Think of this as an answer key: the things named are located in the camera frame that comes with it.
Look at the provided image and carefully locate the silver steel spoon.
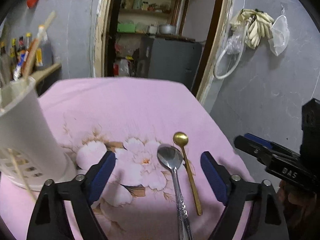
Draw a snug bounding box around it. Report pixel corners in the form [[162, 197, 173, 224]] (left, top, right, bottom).
[[157, 144, 193, 239]]

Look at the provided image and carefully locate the small gold spoon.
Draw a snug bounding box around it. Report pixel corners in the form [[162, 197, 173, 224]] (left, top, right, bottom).
[[173, 132, 203, 216]]

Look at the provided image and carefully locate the right human hand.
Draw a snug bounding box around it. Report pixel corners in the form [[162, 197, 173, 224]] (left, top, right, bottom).
[[277, 180, 319, 229]]

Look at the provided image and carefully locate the pink floral table cloth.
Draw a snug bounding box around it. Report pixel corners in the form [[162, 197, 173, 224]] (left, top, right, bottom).
[[1, 77, 250, 239]]

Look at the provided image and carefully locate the white utensil holder cup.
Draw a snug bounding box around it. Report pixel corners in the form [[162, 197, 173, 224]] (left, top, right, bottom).
[[1, 77, 76, 191]]

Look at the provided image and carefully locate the clear plastic bag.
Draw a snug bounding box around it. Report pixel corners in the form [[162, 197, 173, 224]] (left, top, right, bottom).
[[268, 5, 290, 56]]

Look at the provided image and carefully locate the dark grey cabinet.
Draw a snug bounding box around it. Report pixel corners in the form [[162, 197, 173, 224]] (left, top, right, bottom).
[[136, 36, 202, 90]]

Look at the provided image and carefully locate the blue white packet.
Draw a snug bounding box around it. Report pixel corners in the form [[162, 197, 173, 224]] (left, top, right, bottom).
[[13, 50, 28, 81]]

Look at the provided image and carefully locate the green plastic box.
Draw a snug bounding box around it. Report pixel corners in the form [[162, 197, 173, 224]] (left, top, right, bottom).
[[117, 23, 136, 33]]

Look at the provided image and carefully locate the metal cooking pot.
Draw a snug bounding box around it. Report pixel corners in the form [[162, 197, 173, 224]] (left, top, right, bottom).
[[158, 24, 176, 35]]

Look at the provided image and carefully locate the white hose loop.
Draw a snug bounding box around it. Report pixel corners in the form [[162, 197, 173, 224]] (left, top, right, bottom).
[[213, 21, 251, 80]]

